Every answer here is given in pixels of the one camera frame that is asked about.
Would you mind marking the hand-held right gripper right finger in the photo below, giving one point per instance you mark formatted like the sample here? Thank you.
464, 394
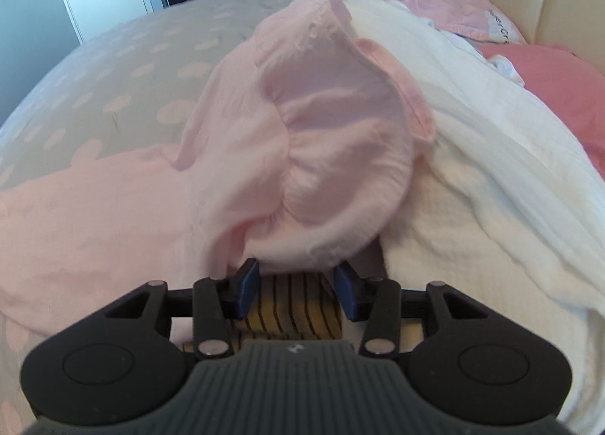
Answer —
347, 291

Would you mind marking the plain pink pillow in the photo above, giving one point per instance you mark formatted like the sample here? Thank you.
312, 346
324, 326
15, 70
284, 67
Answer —
557, 85

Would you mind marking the white muslin cloth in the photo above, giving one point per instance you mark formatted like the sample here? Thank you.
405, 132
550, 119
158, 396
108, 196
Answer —
496, 179

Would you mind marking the grey pink-dotted bed cover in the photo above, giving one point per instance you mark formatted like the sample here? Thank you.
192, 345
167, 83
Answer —
118, 61

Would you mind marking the brown striped shirt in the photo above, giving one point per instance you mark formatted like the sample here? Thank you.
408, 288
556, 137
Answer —
288, 307

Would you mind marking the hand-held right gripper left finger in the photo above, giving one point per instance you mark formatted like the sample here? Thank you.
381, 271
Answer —
248, 288

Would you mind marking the pink printed pillow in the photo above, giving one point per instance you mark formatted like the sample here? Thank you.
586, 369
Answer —
449, 4

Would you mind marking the light pink dress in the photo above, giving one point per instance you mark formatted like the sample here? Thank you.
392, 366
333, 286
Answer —
283, 156

